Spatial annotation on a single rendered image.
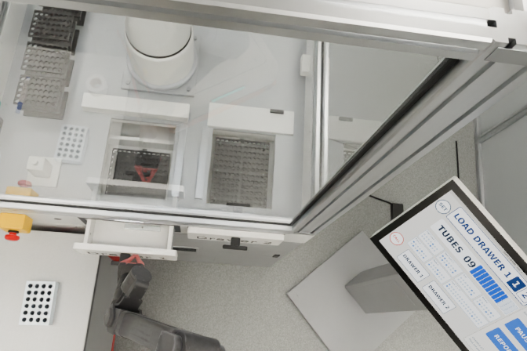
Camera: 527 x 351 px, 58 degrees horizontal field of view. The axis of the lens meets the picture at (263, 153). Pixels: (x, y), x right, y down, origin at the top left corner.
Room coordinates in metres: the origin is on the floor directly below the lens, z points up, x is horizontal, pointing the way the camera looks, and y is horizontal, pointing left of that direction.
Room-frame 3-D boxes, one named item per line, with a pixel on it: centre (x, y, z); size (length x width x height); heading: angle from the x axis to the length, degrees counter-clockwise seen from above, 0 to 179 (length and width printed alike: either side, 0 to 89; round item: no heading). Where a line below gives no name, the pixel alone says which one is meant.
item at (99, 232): (0.31, 0.33, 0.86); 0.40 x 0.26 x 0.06; 18
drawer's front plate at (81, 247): (0.11, 0.26, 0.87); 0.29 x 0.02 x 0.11; 108
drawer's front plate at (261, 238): (0.28, -0.02, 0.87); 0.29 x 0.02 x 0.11; 108
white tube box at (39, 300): (-0.11, 0.45, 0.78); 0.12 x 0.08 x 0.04; 20
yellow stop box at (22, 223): (0.07, 0.59, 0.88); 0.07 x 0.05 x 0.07; 108
